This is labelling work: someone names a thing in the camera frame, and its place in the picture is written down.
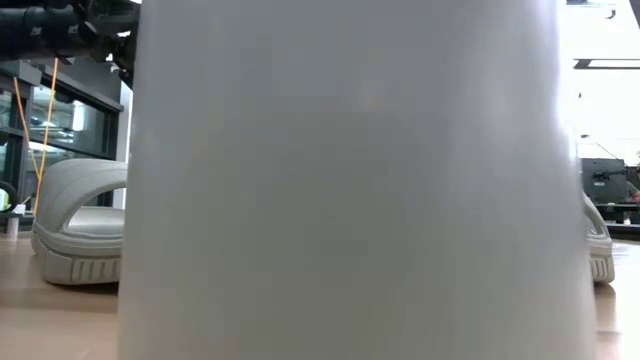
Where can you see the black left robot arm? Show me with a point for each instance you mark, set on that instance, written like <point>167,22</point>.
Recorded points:
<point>40,30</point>

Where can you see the white plant pot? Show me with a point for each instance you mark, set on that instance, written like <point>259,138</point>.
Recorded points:
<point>350,200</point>

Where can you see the long ceiling light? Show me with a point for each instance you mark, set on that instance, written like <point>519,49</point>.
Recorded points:
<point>607,64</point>

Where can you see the dark background bench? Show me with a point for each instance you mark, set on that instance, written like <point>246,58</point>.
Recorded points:
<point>615,212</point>

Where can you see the small white post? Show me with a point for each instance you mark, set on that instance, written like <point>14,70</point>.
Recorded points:
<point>12,225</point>

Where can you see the grey machine cabinet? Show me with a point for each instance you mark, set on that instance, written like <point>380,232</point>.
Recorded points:
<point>602,180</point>

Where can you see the grey rubber slide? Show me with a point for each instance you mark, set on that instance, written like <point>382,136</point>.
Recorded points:
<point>597,250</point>
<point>75,225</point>

